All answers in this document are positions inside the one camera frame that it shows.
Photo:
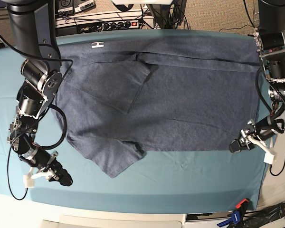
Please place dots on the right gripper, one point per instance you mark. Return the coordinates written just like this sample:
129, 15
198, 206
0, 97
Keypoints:
58, 174

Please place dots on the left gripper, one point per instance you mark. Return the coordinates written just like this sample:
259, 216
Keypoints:
246, 140

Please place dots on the blue-grey T-shirt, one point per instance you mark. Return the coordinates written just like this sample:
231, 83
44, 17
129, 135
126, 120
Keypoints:
122, 98

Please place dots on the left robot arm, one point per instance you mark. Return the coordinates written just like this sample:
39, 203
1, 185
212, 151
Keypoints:
268, 22

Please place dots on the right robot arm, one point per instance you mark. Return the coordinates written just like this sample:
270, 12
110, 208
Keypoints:
33, 25

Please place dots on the blue orange clamp bottom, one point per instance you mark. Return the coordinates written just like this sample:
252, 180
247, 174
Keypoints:
236, 218

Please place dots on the white power strip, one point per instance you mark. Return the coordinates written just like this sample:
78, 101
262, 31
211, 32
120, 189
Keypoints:
101, 26

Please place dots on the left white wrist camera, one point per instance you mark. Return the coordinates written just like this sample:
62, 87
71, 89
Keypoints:
270, 153

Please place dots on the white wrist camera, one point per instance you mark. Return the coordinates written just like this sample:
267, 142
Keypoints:
29, 179
270, 153

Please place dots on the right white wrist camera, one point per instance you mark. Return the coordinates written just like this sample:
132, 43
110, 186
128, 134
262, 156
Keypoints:
29, 179

